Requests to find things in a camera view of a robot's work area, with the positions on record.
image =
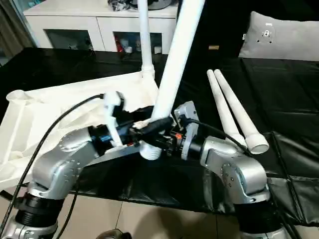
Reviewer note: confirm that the black metal furniture leg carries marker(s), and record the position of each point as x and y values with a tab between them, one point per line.
5	194

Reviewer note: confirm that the white cabinet with glass doors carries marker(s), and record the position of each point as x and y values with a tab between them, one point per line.
62	22

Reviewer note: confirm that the black mat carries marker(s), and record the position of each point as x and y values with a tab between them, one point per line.
274	87

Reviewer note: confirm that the red item behind glass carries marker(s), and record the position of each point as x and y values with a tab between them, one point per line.
119	44

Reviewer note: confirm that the white plastic table top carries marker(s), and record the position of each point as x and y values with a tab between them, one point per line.
49	107

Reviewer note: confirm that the small brown label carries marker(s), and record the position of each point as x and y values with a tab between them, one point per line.
213	47

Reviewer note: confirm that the grey cushion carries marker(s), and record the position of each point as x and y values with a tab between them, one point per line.
281	37

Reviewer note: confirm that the beige curtain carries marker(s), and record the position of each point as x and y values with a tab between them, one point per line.
12	27

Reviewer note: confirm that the white plastic table leg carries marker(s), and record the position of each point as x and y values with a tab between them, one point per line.
236	104
219	99
179	49
146	37

